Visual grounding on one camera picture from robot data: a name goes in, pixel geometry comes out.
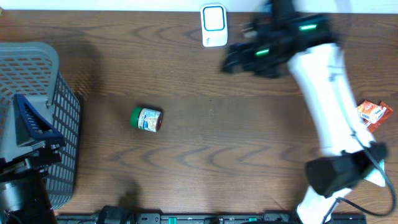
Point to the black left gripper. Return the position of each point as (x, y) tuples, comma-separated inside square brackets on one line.
[(35, 144)]

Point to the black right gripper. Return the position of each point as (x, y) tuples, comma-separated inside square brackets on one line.
[(245, 49)]

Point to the grey plastic mesh basket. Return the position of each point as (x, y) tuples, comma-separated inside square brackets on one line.
[(38, 108)]

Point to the green lid jar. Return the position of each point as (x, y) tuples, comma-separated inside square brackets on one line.
[(146, 119)]

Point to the orange tissue pack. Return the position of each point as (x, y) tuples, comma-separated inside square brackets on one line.
[(370, 111)]

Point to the teal wet wipes pack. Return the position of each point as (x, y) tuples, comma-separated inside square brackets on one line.
[(374, 176)]

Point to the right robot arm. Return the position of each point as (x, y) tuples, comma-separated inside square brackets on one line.
[(312, 52)]

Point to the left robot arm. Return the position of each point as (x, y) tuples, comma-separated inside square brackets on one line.
[(24, 200)]

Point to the white barcode scanner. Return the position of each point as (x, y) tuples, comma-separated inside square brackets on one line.
[(214, 26)]

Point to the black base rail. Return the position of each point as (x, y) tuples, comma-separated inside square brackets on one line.
[(155, 218)]

